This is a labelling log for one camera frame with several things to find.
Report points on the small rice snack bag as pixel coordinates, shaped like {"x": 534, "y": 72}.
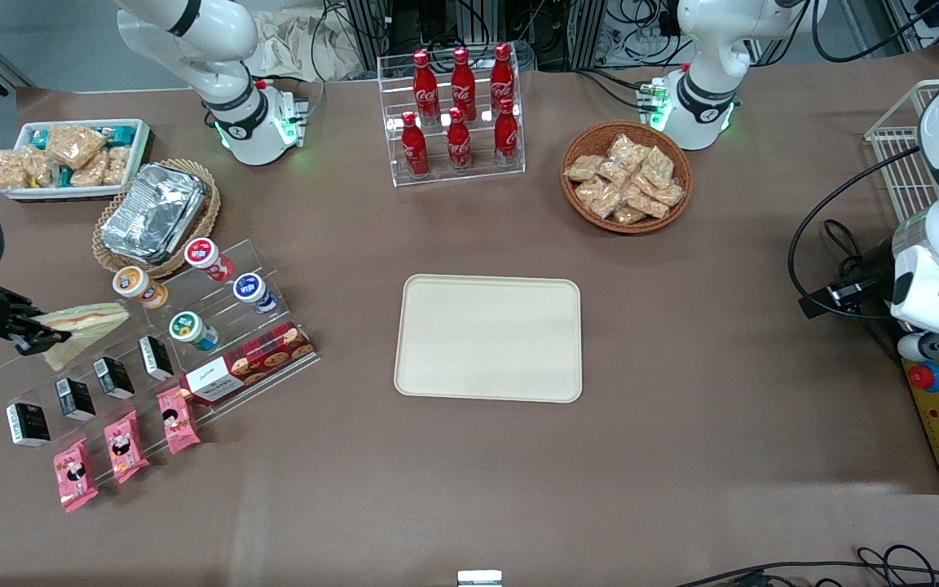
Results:
{"x": 41, "y": 167}
{"x": 116, "y": 165}
{"x": 90, "y": 172}
{"x": 15, "y": 171}

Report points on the clear acrylic bottle rack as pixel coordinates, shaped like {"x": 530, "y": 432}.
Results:
{"x": 469, "y": 175}

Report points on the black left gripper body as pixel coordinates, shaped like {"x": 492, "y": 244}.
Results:
{"x": 875, "y": 267}

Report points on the teal snack packet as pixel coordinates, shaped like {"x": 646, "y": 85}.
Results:
{"x": 121, "y": 133}
{"x": 38, "y": 138}

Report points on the pink snack packet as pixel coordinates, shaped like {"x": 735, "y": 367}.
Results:
{"x": 178, "y": 421}
{"x": 75, "y": 474}
{"x": 125, "y": 447}

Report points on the red lid yogurt cup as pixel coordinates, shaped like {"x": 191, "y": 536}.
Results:
{"x": 207, "y": 255}

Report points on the orange lid yogurt cup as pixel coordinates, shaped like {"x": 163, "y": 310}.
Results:
{"x": 134, "y": 283}

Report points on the white plastic bin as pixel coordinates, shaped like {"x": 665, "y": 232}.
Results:
{"x": 137, "y": 159}

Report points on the crumpled beige paper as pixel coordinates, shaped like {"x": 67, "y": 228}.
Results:
{"x": 290, "y": 49}

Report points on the red cola bottle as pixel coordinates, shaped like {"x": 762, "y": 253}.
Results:
{"x": 463, "y": 81}
{"x": 425, "y": 90}
{"x": 502, "y": 77}
{"x": 415, "y": 151}
{"x": 506, "y": 137}
{"x": 459, "y": 145}

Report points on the stack of foil containers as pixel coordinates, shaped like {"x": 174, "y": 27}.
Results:
{"x": 152, "y": 214}

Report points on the small black carton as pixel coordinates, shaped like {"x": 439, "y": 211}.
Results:
{"x": 76, "y": 399}
{"x": 114, "y": 377}
{"x": 156, "y": 358}
{"x": 28, "y": 425}

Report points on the round brown wicker basket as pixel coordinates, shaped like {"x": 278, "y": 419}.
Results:
{"x": 584, "y": 139}

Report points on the blue lid yogurt cup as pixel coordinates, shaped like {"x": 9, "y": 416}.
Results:
{"x": 251, "y": 288}

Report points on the brown table cover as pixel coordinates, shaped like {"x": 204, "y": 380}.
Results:
{"x": 681, "y": 367}

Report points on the triangle sandwich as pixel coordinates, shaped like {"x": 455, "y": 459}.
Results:
{"x": 90, "y": 326}

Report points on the clear acrylic stepped display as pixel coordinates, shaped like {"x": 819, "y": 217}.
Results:
{"x": 229, "y": 334}

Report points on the green lid yogurt cup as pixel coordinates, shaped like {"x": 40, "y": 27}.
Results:
{"x": 188, "y": 326}

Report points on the red cookie box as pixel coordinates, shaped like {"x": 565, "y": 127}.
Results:
{"x": 249, "y": 365}

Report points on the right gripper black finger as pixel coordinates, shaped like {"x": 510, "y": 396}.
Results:
{"x": 41, "y": 336}
{"x": 25, "y": 306}

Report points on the clear bag of crackers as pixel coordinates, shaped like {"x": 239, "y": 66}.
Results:
{"x": 658, "y": 165}
{"x": 584, "y": 168}
{"x": 670, "y": 194}
{"x": 613, "y": 172}
{"x": 647, "y": 202}
{"x": 600, "y": 199}
{"x": 628, "y": 215}
{"x": 623, "y": 149}

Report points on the oval wicker basket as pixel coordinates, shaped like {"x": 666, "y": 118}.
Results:
{"x": 209, "y": 214}

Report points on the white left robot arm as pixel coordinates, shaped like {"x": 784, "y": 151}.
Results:
{"x": 706, "y": 98}

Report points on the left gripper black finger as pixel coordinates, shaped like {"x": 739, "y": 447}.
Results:
{"x": 853, "y": 288}
{"x": 824, "y": 306}

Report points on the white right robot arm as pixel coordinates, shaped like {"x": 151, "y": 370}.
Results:
{"x": 229, "y": 90}

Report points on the beige plastic tray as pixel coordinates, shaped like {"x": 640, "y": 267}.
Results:
{"x": 487, "y": 338}

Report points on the large rice snack bag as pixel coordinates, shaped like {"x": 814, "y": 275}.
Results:
{"x": 74, "y": 144}

